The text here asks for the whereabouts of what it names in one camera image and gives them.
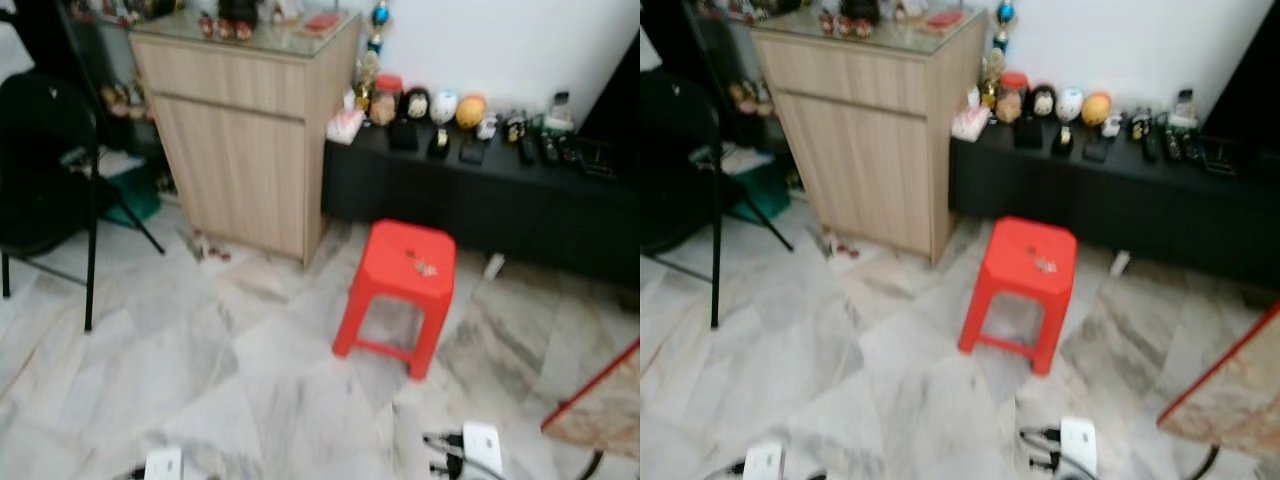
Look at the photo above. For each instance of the small silver keys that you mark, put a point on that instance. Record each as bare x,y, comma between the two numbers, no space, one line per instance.
1043,263
421,266

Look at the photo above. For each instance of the black tripod stand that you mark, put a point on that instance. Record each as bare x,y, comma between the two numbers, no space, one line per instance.
715,250
91,250

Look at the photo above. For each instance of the green box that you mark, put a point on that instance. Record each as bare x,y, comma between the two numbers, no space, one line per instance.
765,190
140,200

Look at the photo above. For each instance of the black television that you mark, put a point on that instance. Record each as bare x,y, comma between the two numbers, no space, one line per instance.
620,100
1250,80

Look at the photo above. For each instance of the white small floor object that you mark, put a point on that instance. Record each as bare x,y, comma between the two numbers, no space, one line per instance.
1118,263
494,266

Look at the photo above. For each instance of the black low cabinet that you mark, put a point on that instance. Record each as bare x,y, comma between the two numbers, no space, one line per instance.
1100,205
480,210

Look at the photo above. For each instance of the black yellow small figure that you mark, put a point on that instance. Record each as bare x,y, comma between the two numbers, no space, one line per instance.
1140,125
515,128

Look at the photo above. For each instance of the black flat gadget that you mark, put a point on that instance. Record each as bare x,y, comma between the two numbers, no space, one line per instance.
1097,150
472,152

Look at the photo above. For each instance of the white small figure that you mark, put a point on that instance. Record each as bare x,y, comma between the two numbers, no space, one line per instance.
487,125
1112,123

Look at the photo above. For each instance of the yellow egg figure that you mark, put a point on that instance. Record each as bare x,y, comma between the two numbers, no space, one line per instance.
471,111
1096,108

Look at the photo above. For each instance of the black white small gadget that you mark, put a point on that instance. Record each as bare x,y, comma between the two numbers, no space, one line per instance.
438,143
1063,140

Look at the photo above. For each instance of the black board stand leg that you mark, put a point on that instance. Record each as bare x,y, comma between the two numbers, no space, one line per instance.
1203,462
592,465

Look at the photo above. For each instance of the white egg figure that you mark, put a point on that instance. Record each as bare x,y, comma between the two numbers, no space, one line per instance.
1070,104
445,106

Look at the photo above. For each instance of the light wooden cabinet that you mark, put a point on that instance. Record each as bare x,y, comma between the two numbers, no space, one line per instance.
860,150
240,150

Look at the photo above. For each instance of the red plastic stool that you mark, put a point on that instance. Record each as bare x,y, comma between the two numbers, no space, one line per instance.
390,250
1010,248

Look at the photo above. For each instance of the black small box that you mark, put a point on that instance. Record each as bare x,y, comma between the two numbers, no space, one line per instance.
403,135
1028,133

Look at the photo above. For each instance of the black white doll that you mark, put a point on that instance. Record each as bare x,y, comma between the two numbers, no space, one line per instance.
1043,102
416,105

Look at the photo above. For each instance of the red lid jar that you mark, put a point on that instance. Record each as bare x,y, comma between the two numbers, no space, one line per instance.
1012,100
385,105

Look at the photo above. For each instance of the pink white tissue pack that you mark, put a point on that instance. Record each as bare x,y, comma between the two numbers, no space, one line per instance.
970,123
345,127

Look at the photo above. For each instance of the gold trophy with blue ball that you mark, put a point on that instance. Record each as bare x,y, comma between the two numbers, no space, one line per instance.
380,15
1005,12

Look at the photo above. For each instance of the red tray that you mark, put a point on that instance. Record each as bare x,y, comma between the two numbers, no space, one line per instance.
945,19
321,22

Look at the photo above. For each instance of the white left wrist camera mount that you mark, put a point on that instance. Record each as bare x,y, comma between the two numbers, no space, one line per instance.
765,463
163,465

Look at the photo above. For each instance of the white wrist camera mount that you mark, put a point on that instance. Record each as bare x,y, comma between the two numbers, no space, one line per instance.
483,448
163,465
1079,445
765,463

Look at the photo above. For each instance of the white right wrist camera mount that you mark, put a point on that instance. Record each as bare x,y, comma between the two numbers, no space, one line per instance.
483,448
1079,445

